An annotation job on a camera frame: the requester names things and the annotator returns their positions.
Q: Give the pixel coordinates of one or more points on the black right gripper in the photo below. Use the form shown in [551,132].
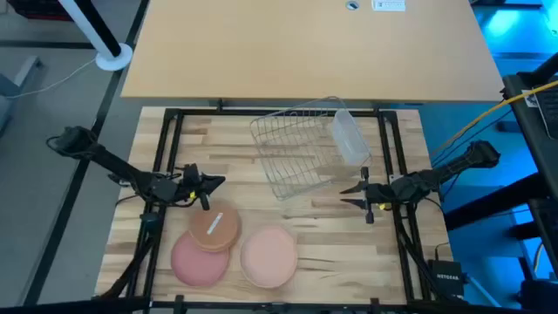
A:
[379,194]

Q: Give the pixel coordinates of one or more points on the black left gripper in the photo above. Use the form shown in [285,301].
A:
[189,187]

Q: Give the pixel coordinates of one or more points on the orange-brown plastic plate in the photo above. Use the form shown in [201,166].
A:
[205,237]

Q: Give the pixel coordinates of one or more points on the salmon pink plastic plate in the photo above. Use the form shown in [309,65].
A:
[192,266]

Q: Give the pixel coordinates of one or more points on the peach plastic plate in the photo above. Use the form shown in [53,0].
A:
[268,257]

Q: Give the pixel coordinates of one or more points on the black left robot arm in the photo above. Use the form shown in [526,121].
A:
[117,163]

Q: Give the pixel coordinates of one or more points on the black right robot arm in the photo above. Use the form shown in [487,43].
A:
[436,176]

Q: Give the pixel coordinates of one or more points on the translucent plastic cutlery caddy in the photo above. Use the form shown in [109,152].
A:
[349,137]

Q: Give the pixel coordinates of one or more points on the beige wooden desk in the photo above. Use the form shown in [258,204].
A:
[305,52]

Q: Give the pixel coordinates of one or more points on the white pole with round base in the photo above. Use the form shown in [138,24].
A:
[114,61]

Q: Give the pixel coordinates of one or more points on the black equipment cart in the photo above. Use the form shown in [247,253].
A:
[523,131]

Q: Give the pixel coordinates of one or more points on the white power strip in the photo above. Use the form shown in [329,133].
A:
[388,5]

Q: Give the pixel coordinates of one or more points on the grey furniture base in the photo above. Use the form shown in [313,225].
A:
[8,96]

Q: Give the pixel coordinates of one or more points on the dark crate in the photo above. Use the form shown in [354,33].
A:
[39,8]

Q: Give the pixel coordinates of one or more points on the black aluminium table frame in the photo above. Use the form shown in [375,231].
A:
[209,112]

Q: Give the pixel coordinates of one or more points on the black Netgear network switch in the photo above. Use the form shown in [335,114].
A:
[447,277]

